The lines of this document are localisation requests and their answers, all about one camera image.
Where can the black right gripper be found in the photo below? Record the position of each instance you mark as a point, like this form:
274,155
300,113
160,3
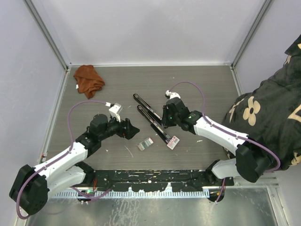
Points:
165,121

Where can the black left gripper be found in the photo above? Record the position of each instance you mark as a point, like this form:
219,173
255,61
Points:
129,130

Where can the red white staple box sleeve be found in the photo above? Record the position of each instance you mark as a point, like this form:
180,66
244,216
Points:
173,142

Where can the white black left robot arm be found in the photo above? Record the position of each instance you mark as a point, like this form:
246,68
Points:
34,186

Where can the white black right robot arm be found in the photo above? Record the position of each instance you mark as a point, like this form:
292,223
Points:
249,158

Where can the orange-brown cloth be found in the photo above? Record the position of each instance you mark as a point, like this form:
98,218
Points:
88,80

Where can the black floral fleece garment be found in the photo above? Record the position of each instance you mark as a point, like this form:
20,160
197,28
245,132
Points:
273,110

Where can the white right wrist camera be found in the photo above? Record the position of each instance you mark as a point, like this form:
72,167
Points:
170,95

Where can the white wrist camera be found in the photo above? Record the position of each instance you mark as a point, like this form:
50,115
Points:
170,95
115,110

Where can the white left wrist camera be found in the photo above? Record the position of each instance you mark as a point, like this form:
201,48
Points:
115,110

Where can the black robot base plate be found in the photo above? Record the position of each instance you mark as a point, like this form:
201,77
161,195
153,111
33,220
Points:
186,180

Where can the perforated cable duct strip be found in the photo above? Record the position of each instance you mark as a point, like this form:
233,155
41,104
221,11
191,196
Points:
168,193

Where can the aluminium front rail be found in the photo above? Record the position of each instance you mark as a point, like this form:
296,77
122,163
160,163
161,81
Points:
267,179

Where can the aluminium frame post left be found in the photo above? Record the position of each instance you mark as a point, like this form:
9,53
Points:
43,21

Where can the aluminium frame post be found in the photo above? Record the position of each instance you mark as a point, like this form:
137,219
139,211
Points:
43,21
251,31

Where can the aluminium frame post right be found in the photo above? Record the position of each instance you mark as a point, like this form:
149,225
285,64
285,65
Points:
251,31

